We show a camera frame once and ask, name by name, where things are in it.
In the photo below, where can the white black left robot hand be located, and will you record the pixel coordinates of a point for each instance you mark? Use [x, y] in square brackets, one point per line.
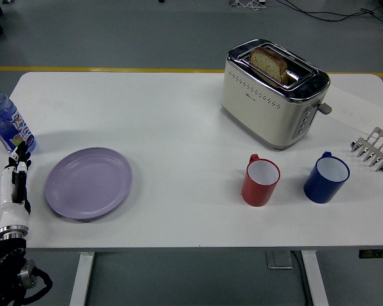
[9, 210]

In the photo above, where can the purple round plate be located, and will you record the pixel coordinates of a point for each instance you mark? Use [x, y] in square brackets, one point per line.
[88, 183]

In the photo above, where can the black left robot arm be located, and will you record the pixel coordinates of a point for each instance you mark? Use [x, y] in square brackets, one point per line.
[9, 267]

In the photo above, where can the clear plastic water bottle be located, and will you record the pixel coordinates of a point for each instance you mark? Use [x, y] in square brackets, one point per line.
[6, 121]

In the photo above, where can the white table leg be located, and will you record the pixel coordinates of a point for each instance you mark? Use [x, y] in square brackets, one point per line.
[314, 277]
[81, 277]

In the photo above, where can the red enamel mug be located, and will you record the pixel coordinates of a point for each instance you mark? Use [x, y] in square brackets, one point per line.
[260, 183]

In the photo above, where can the grey floor socket box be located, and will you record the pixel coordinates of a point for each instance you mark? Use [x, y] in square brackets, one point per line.
[279, 259]

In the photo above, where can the cream chrome toaster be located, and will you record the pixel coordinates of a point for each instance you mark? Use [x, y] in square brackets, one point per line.
[268, 108]

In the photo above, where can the brown bread slice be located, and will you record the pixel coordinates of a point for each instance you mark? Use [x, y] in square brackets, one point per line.
[268, 65]

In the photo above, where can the blue enamel mug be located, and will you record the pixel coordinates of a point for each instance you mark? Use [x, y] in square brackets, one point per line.
[326, 178]

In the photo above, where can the white paper sheet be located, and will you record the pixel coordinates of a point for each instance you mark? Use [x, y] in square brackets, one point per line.
[357, 110]

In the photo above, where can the black table control panel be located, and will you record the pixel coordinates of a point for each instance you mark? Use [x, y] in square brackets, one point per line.
[377, 254]

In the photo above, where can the silver metal toast rack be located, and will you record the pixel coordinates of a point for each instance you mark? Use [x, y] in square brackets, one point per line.
[375, 148]

